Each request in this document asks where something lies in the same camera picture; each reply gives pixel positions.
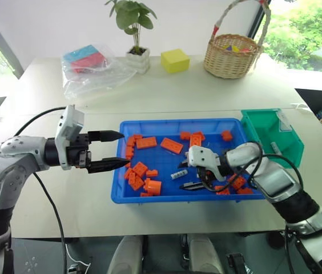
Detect coloured shapes inside basket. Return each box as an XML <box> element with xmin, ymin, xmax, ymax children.
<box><xmin>220</xmin><ymin>43</ymin><xmax>253</xmax><ymax>54</ymax></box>

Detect grey rounded shape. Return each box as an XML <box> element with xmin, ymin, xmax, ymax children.
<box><xmin>187</xmin><ymin>235</ymin><xmax>225</xmax><ymax>274</ymax></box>
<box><xmin>106</xmin><ymin>235</ymin><xmax>151</xmax><ymax>274</ymax></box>

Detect red sponge block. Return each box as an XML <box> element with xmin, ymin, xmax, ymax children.
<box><xmin>70</xmin><ymin>52</ymin><xmax>106</xmax><ymax>74</ymax></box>

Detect green plastic bin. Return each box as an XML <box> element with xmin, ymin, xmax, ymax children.
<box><xmin>240</xmin><ymin>108</ymin><xmax>305</xmax><ymax>169</ymax></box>

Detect blue plastic bin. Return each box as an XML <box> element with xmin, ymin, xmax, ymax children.
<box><xmin>110</xmin><ymin>118</ymin><xmax>268</xmax><ymax>205</ymax></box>

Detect orange cylinder block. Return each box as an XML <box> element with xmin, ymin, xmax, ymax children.
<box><xmin>143</xmin><ymin>178</ymin><xmax>163</xmax><ymax>196</ymax></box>

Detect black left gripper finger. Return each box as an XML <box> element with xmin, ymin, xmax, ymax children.
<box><xmin>87</xmin><ymin>157</ymin><xmax>131</xmax><ymax>175</ymax></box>
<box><xmin>87</xmin><ymin>130</ymin><xmax>126</xmax><ymax>143</ymax></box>

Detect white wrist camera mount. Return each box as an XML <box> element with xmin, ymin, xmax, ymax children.
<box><xmin>55</xmin><ymin>104</ymin><xmax>86</xmax><ymax>171</ymax></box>
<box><xmin>187</xmin><ymin>145</ymin><xmax>228</xmax><ymax>182</ymax></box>

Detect thin white cable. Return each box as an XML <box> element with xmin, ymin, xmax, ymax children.
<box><xmin>65</xmin><ymin>244</ymin><xmax>91</xmax><ymax>269</ymax></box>

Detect yellow cube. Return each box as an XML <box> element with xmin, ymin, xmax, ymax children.
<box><xmin>160</xmin><ymin>49</ymin><xmax>191</xmax><ymax>74</ymax></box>

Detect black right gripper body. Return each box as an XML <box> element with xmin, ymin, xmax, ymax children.
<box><xmin>196</xmin><ymin>167</ymin><xmax>222</xmax><ymax>188</ymax></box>

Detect light blue sponge block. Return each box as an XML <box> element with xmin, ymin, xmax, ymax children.
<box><xmin>63</xmin><ymin>43</ymin><xmax>99</xmax><ymax>63</ymax></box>

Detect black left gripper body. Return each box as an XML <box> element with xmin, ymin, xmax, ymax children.
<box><xmin>65</xmin><ymin>132</ymin><xmax>93</xmax><ymax>172</ymax></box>

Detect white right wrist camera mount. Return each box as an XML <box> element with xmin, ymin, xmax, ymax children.
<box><xmin>187</xmin><ymin>145</ymin><xmax>228</xmax><ymax>182</ymax></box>

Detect flat orange building plate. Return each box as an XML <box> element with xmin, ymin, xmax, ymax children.
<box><xmin>135</xmin><ymin>136</ymin><xmax>158</xmax><ymax>150</ymax></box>
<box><xmin>160</xmin><ymin>137</ymin><xmax>184</xmax><ymax>155</ymax></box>

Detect wicker basket with handle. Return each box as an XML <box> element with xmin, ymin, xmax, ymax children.
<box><xmin>203</xmin><ymin>0</ymin><xmax>273</xmax><ymax>79</ymax></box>

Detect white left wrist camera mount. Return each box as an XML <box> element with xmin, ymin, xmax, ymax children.
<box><xmin>55</xmin><ymin>104</ymin><xmax>86</xmax><ymax>171</ymax></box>

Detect clear plastic bag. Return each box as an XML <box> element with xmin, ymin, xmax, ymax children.
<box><xmin>61</xmin><ymin>42</ymin><xmax>136</xmax><ymax>100</ymax></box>

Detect white ribbed plant pot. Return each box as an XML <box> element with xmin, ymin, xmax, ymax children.
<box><xmin>126</xmin><ymin>46</ymin><xmax>151</xmax><ymax>75</ymax></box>

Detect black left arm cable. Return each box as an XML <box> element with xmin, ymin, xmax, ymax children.
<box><xmin>14</xmin><ymin>106</ymin><xmax>67</xmax><ymax>274</ymax></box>

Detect green leafy plant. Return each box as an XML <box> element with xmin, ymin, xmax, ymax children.
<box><xmin>104</xmin><ymin>0</ymin><xmax>158</xmax><ymax>53</ymax></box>

